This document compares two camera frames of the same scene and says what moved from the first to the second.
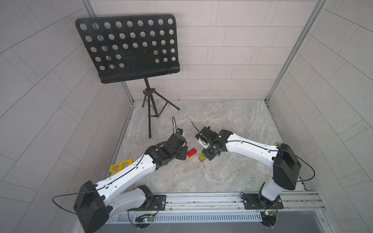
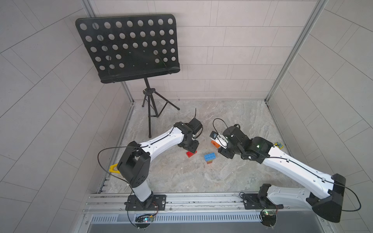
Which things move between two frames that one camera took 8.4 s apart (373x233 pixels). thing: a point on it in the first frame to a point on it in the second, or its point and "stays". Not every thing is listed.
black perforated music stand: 132,47 stays
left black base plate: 159,204 stays
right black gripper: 207,155 to 222,150
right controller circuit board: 269,218 stays
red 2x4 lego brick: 191,152 stays
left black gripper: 184,150 to 193,148
